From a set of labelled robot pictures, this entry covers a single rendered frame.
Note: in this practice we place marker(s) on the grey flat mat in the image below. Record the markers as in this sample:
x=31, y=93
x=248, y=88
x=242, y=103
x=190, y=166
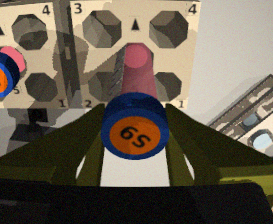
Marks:
x=233, y=54

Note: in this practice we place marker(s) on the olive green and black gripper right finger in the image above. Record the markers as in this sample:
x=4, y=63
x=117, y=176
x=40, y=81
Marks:
x=215, y=157

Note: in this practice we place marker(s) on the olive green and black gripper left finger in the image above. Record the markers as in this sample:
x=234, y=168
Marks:
x=56, y=156

